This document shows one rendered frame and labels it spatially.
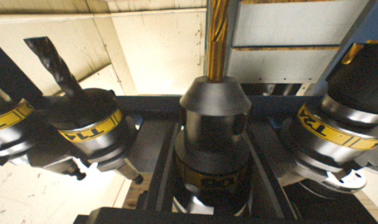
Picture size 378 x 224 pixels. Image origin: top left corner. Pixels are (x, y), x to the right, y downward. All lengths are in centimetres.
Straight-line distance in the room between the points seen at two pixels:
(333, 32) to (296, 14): 19
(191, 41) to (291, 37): 61
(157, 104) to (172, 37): 91
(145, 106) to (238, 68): 59
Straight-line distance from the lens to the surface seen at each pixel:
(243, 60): 69
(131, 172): 20
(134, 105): 18
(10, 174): 72
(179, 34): 104
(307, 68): 86
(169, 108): 16
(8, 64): 29
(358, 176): 59
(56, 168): 27
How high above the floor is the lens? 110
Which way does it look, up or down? 40 degrees up
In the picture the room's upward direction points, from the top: 177 degrees clockwise
